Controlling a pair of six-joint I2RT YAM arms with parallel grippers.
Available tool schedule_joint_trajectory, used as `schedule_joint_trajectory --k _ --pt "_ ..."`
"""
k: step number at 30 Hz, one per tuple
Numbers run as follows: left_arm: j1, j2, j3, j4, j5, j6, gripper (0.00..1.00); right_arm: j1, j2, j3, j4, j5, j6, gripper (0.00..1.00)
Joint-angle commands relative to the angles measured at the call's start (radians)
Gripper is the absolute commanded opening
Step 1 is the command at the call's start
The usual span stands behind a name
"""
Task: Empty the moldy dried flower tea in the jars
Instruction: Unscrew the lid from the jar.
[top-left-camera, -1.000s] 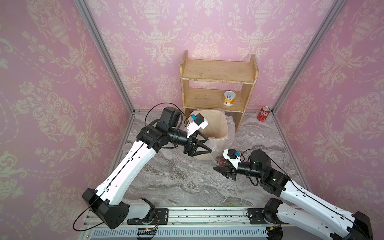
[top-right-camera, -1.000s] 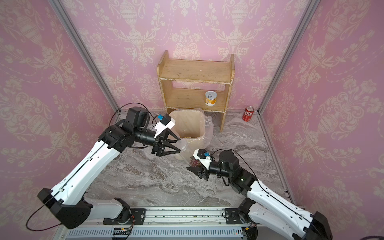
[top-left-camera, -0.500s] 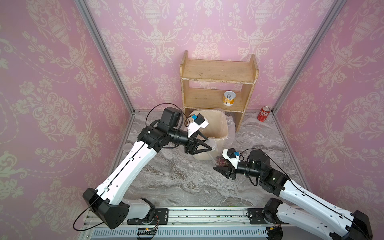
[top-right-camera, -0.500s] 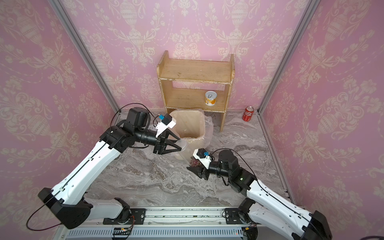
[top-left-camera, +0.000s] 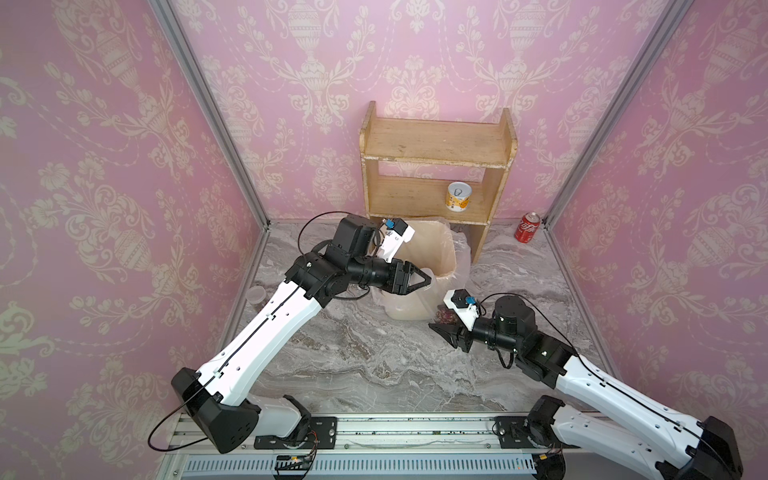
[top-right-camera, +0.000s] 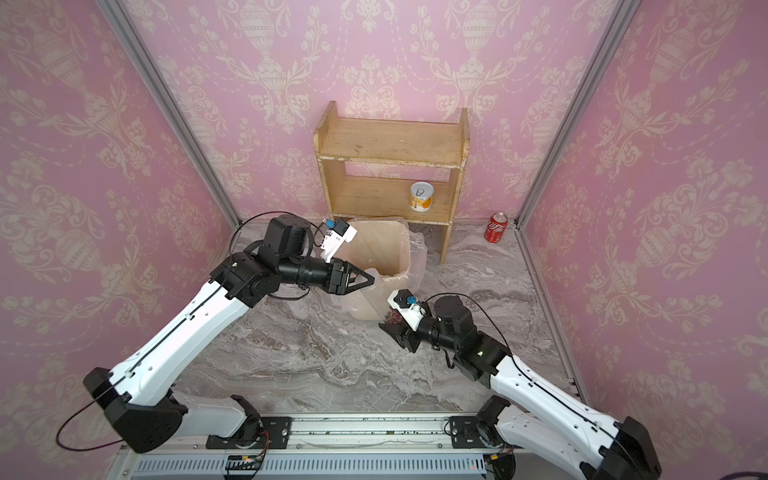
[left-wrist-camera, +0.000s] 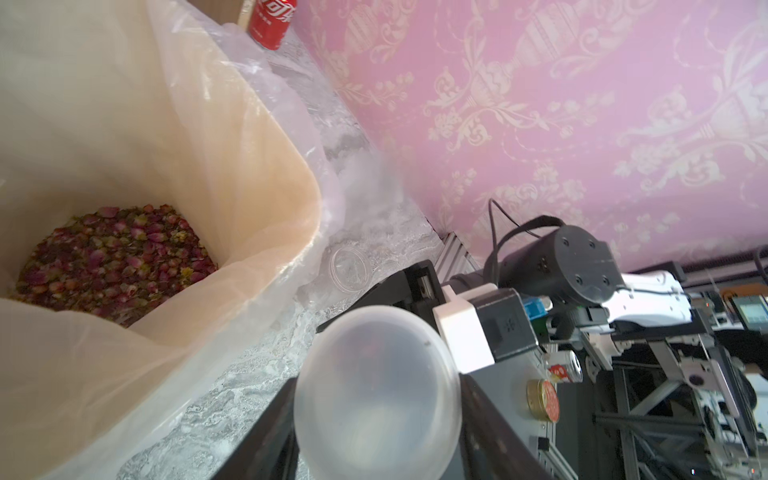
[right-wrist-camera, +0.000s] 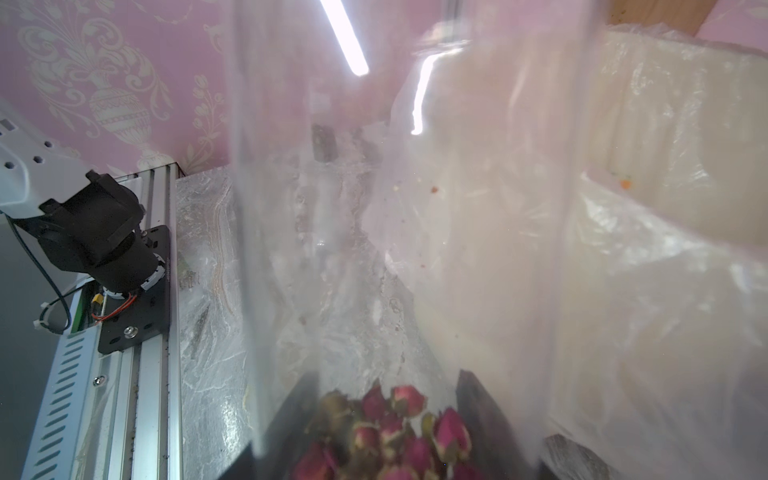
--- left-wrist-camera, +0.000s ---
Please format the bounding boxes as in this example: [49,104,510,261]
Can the clear jar lid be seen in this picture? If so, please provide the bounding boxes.
[294,306,462,479]

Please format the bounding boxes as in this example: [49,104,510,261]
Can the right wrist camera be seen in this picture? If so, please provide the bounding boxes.
[433,283,552,374]

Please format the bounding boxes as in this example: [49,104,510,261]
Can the beige trash bin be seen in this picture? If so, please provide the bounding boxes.
[1,1,345,479]

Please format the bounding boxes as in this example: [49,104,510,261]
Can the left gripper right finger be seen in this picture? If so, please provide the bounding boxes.
[458,374,552,480]

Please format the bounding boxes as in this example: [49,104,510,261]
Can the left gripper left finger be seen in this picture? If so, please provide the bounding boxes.
[213,377,300,480]

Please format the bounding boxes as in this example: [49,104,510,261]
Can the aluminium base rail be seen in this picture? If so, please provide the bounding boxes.
[436,232,578,479]

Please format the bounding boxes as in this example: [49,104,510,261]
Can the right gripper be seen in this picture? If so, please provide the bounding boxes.
[316,260,446,333]

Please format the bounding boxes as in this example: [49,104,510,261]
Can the clear jar with flower tea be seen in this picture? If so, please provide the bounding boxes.
[328,245,372,294]

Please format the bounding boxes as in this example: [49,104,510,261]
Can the red cola can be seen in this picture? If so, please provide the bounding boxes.
[247,0,297,51]

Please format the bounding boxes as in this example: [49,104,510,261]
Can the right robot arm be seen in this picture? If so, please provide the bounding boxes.
[351,215,693,340]

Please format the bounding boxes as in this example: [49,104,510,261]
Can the dried rose buds in bin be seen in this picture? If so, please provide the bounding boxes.
[11,204,218,328]

